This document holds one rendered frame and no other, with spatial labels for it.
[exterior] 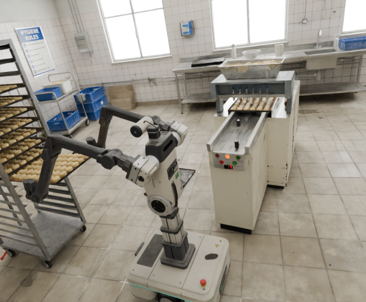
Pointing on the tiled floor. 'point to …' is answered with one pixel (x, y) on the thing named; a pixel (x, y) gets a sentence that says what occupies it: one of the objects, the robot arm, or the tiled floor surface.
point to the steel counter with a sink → (328, 51)
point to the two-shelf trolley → (61, 110)
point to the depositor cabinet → (275, 137)
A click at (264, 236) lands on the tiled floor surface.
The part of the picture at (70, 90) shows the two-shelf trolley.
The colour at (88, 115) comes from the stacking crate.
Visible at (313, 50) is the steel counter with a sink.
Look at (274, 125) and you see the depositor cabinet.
